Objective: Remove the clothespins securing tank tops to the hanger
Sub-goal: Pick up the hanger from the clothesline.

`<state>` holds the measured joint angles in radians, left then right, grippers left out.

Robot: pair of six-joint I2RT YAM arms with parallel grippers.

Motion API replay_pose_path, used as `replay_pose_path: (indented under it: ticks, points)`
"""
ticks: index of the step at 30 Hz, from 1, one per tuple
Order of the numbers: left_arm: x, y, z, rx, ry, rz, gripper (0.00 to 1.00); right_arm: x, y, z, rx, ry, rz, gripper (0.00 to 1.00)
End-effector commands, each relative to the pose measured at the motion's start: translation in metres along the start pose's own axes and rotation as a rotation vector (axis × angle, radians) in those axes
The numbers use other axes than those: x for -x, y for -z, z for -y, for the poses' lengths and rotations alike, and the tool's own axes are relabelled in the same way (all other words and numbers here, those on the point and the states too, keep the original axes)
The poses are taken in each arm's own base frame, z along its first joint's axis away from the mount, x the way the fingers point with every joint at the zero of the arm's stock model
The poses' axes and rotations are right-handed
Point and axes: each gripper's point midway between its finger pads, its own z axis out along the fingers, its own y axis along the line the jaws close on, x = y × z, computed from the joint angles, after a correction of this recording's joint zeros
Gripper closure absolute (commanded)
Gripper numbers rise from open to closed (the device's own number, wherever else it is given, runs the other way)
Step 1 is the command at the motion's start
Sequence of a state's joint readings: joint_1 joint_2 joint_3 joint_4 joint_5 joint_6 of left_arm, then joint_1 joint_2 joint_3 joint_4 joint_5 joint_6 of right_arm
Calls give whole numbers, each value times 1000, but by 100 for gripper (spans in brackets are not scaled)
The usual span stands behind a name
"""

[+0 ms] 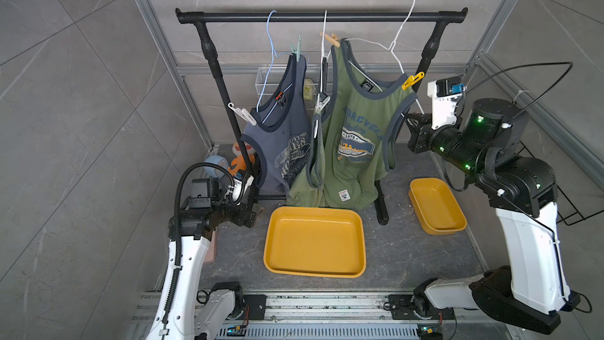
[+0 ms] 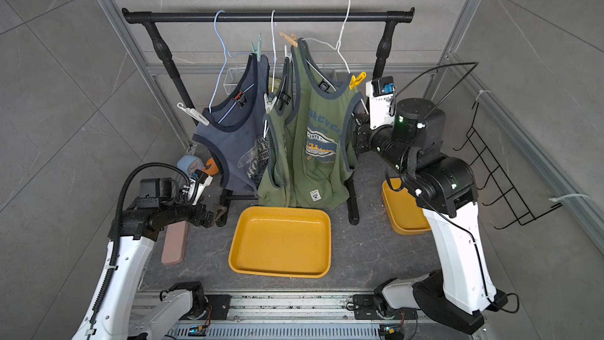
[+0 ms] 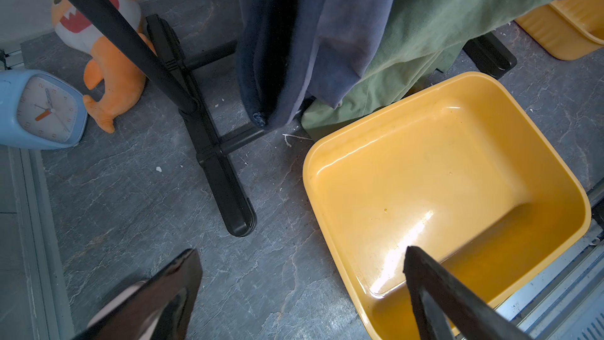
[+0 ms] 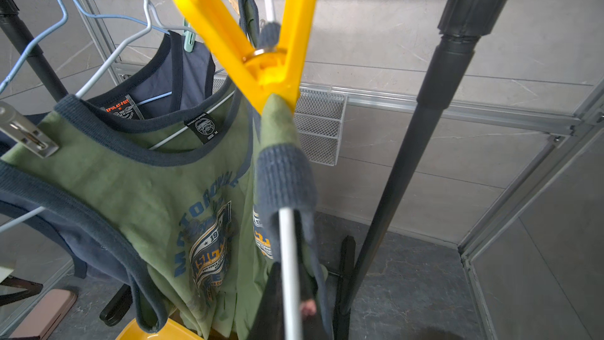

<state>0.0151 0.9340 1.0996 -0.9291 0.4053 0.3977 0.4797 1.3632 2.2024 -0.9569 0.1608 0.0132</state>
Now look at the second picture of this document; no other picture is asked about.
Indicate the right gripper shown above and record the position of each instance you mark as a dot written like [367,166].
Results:
[362,132]

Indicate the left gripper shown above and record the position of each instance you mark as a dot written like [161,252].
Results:
[198,218]

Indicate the yellow clothespin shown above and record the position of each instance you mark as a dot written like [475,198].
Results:
[357,80]

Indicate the green tank top printed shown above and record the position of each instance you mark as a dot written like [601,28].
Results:
[322,155]

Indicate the white wire hanger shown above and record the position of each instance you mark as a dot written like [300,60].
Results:
[274,55]
[337,47]

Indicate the wooden clothespin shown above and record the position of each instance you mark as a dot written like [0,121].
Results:
[292,40]

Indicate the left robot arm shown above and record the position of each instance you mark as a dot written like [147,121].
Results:
[134,232]

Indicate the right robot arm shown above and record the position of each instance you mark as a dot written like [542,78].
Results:
[407,135]

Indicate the green tank top middle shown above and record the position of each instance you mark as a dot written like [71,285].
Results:
[275,186]

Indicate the navy blue tank top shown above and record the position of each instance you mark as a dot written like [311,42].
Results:
[235,132]

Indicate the orange toy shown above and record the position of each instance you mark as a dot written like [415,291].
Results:
[211,168]

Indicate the pink rectangular block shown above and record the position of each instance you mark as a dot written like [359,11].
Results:
[175,243]

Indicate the large yellow tray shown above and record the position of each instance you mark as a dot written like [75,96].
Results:
[282,242]

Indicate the small yellow bin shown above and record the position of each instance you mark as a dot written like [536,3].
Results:
[405,216]

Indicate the white clothespin middle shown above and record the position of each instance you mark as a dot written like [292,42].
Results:
[269,102]

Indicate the white clothespin on rack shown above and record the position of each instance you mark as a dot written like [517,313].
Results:
[193,113]

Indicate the green clothespin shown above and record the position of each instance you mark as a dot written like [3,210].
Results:
[257,48]

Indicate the black clothes rack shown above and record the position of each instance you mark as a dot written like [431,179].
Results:
[149,21]

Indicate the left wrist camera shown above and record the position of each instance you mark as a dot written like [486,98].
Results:
[198,181]

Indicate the metal base rail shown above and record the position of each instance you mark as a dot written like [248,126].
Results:
[309,315]

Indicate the white wire mesh basket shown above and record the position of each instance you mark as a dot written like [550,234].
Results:
[233,76]

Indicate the black wall hook rack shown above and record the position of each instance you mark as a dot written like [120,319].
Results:
[498,176]

